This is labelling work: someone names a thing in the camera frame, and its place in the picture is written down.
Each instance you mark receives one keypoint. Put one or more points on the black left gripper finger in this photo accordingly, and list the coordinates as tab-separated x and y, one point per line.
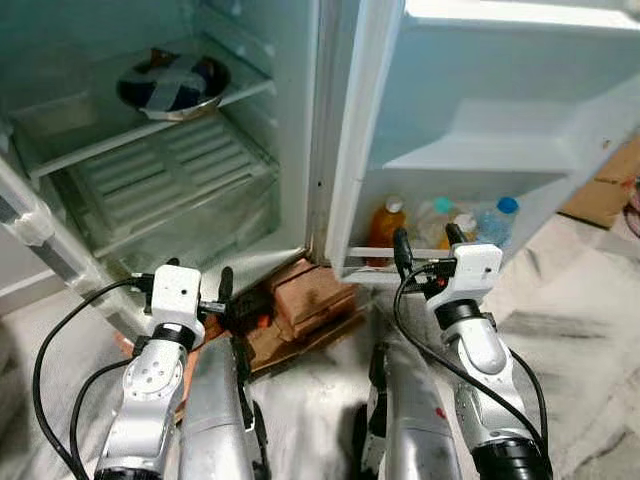
225	290
172	263

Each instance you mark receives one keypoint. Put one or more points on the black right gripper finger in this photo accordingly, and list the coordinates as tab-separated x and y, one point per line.
455	235
402	252

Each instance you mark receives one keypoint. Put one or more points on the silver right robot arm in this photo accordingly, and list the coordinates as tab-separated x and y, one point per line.
482	350

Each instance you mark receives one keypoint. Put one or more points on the silver fridge door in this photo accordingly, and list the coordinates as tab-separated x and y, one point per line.
480	110

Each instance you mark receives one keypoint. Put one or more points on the glass fridge shelf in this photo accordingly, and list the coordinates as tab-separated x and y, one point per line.
90	145

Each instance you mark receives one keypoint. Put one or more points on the grey fridge cabinet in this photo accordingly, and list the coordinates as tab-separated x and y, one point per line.
295	100

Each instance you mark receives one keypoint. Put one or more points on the yellow bottle with white cap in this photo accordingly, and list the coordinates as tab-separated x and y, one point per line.
462	228

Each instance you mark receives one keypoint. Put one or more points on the clear bottle with teal cap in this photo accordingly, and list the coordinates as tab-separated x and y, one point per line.
436	218

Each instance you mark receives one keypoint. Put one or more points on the orange juice bottle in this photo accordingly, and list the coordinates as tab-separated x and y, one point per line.
385	230

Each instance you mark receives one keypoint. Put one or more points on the black box with red spot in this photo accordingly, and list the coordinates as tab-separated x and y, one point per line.
252	312

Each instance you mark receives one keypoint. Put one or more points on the water bottle with blue cap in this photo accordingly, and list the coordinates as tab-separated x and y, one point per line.
497	225

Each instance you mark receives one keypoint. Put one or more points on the clear crisper drawer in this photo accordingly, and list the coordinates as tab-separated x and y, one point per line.
170	180

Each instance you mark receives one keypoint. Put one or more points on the reddish brick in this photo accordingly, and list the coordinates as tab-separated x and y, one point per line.
315	300

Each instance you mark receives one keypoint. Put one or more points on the silver left robot leg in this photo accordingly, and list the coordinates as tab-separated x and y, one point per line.
215	410

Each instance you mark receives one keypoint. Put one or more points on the brown cardboard box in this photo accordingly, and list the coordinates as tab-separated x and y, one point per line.
605	190

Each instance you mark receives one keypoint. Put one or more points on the metal bowl with grey tape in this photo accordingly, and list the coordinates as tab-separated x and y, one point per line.
175	85

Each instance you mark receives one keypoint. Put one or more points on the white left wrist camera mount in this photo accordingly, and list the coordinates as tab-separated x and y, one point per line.
178	295

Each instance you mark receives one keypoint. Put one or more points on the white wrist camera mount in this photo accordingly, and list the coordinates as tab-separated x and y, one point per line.
470	272
178	295

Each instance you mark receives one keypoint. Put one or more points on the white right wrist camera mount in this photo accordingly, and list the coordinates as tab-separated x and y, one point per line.
470	272

